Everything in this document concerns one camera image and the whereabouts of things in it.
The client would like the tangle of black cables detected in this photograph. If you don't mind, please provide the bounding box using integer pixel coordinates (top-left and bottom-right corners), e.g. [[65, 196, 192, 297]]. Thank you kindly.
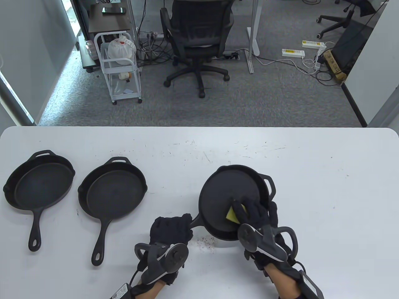
[[137, 31, 175, 66]]

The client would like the black mesh office chair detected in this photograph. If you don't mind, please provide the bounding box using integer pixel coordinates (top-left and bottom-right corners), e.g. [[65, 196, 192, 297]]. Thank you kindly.
[[160, 0, 235, 98]]

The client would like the white plastic bag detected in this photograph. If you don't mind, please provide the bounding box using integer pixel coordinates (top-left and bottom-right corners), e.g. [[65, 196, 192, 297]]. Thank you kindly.
[[108, 34, 137, 65]]

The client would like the white rolling cart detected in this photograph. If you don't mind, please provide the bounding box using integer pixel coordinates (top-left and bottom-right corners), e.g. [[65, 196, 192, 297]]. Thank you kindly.
[[94, 31, 143, 105]]

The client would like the grey metal desk leg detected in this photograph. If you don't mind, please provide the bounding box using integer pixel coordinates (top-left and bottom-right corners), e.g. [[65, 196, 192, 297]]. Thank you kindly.
[[126, 0, 141, 59]]

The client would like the person's left hand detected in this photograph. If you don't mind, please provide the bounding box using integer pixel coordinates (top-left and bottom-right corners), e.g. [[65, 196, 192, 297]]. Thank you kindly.
[[137, 213, 194, 285]]

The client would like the person's right hand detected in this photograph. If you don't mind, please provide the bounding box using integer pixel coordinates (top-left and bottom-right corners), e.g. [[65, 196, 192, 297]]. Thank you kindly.
[[232, 198, 300, 272]]

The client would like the white desk leg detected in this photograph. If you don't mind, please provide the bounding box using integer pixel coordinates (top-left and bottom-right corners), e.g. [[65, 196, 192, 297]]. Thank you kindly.
[[246, 0, 260, 74]]

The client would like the person's left forearm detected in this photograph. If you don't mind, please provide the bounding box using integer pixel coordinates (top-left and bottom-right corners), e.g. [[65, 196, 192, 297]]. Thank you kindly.
[[132, 279, 166, 299]]

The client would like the black white tracking controller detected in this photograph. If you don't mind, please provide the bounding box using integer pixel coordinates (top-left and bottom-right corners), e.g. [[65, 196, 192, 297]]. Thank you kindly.
[[238, 224, 298, 264], [135, 242, 189, 284]]

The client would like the yellow green sponge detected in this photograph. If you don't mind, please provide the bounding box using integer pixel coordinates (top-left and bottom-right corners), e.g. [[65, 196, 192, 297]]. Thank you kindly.
[[226, 204, 248, 224]]

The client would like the brown cardboard box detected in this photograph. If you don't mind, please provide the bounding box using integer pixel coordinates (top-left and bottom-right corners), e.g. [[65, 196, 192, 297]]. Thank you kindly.
[[323, 50, 347, 83]]

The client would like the black flat monitor panel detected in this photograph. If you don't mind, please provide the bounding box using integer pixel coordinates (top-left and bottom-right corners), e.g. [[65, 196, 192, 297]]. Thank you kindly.
[[332, 22, 373, 74]]

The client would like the white power cable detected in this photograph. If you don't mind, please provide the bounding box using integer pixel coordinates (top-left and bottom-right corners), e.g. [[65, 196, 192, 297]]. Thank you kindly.
[[256, 56, 321, 74]]

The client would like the black swivel office chair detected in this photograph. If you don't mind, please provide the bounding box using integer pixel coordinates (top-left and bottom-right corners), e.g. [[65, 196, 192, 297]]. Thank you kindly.
[[315, 0, 390, 38]]

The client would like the black cast iron frying pan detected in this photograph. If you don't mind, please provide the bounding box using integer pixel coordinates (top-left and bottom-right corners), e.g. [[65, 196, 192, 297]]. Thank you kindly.
[[77, 157, 148, 266], [189, 164, 276, 242], [3, 150, 76, 252]]

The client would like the person's right forearm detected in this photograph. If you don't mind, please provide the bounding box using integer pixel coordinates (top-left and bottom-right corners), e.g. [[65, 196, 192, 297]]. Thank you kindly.
[[267, 265, 304, 299]]

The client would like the black cable loop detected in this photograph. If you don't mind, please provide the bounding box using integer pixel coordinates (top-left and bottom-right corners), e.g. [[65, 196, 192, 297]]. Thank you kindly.
[[316, 70, 341, 87]]

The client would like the dark brown cabinet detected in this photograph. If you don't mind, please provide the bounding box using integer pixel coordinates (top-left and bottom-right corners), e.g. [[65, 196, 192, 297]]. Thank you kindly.
[[79, 3, 131, 73]]

